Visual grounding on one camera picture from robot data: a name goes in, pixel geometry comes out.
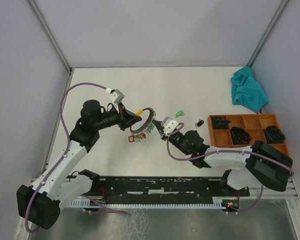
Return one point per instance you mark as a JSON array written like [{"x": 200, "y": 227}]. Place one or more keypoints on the teal cloth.
[{"x": 246, "y": 91}]

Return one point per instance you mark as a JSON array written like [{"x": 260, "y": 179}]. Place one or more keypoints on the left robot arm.
[{"x": 42, "y": 202}]

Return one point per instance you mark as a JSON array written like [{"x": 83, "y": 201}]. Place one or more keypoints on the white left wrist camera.
[{"x": 115, "y": 96}]

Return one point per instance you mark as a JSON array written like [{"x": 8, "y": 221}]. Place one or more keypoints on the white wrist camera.
[
  {"x": 168, "y": 125},
  {"x": 115, "y": 96}
]

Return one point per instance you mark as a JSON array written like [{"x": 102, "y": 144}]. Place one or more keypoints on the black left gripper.
[{"x": 126, "y": 117}]

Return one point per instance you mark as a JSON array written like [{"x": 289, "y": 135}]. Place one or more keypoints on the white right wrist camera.
[{"x": 168, "y": 125}]

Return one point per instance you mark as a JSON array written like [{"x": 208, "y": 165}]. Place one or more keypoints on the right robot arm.
[{"x": 252, "y": 166}]

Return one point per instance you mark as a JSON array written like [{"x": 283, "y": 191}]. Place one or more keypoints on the green key tag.
[{"x": 180, "y": 113}]

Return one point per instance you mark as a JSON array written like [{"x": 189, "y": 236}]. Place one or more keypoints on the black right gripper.
[{"x": 160, "y": 129}]

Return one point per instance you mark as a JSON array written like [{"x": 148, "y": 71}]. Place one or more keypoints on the black key fob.
[{"x": 199, "y": 123}]

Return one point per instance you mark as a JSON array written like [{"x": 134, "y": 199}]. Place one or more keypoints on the wooden compartment tray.
[{"x": 254, "y": 124}]

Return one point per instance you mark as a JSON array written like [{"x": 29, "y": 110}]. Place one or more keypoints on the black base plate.
[{"x": 121, "y": 186}]

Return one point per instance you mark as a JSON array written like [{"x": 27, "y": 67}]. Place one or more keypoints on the grey cable duct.
[{"x": 216, "y": 204}]

